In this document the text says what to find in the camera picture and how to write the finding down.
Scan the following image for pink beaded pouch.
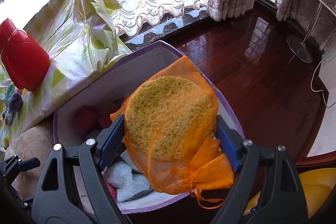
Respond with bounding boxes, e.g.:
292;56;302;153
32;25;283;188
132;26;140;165
105;181;117;200

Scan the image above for purple towel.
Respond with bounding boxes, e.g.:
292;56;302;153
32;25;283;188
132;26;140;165
8;92;23;113

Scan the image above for light blue towel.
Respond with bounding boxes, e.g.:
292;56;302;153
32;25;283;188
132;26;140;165
103;161;152;203

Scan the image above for orange mesh bag with sponge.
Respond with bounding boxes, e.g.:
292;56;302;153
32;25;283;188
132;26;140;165
110;56;235;209

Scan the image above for teal green towel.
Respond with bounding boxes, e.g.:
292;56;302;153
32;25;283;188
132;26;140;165
5;83;15;105

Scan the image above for magenta knit cloth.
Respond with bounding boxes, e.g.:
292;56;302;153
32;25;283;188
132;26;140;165
73;98;124;137

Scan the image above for yellow bag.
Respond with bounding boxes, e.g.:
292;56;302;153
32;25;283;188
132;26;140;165
243;168;336;219

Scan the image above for purple white storage box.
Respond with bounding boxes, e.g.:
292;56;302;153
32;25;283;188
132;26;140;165
53;40;245;214

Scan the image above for red thermos jug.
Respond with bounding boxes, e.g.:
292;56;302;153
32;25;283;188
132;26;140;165
1;19;50;92

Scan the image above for white table with metal stand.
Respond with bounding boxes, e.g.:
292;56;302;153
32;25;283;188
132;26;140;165
286;0;336;64

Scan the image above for green checkered plastic tablecloth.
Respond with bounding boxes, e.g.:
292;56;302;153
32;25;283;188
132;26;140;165
1;0;131;147

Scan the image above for white power cord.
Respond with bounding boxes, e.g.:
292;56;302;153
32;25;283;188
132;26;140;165
310;58;336;109

